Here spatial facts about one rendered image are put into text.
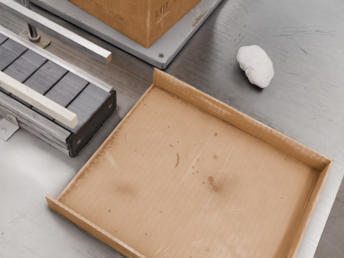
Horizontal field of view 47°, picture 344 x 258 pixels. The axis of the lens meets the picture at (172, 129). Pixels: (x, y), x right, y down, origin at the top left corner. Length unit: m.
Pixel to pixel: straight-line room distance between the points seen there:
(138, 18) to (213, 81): 0.16
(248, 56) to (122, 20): 0.22
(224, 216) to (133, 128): 0.19
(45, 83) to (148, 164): 0.19
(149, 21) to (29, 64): 0.19
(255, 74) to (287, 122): 0.10
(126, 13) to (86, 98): 0.17
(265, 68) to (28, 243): 0.45
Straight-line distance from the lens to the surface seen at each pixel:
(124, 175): 0.56
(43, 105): 0.53
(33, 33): 0.72
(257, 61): 0.69
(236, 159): 0.60
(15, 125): 0.62
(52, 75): 0.61
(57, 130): 0.55
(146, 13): 0.63
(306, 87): 0.73
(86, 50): 0.53
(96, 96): 0.58
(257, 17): 0.82
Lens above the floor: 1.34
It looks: 56 degrees down
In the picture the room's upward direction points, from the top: 11 degrees clockwise
